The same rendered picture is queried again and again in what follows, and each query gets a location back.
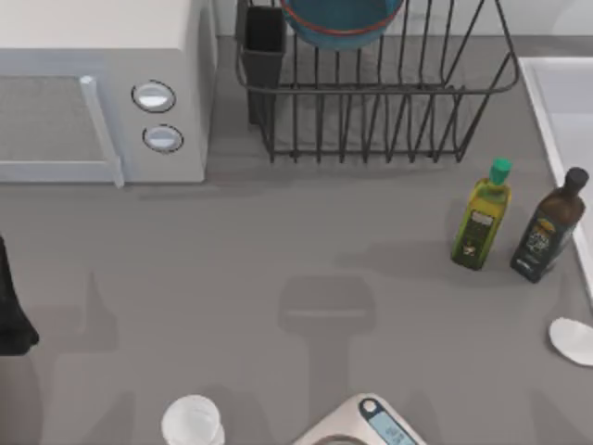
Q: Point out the white sink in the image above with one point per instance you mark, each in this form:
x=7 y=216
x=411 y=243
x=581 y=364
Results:
x=563 y=139

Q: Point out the black cutlery holder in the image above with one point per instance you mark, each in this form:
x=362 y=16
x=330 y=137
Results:
x=262 y=55

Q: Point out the clear plastic cup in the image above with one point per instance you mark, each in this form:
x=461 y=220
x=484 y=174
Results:
x=192 y=422

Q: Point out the silver kitchen scale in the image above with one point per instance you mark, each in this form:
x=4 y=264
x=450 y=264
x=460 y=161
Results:
x=366 y=424

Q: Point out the microwave door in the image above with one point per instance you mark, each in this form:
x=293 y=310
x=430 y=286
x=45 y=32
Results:
x=46 y=121

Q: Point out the dark oil bottle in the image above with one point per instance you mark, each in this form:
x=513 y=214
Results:
x=549 y=232

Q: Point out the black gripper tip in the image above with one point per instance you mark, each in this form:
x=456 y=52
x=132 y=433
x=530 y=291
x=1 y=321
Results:
x=11 y=306

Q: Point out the blue bowl with red rim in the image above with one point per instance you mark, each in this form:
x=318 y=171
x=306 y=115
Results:
x=340 y=21

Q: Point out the pale microwave oven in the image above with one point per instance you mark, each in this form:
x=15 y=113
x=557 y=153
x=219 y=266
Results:
x=190 y=69

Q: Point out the green oil bottle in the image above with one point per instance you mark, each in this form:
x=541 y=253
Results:
x=482 y=218

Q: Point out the small microwave knob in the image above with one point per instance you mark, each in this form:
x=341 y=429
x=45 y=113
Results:
x=162 y=138

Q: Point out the large microwave knob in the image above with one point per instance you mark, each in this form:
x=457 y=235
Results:
x=153 y=96

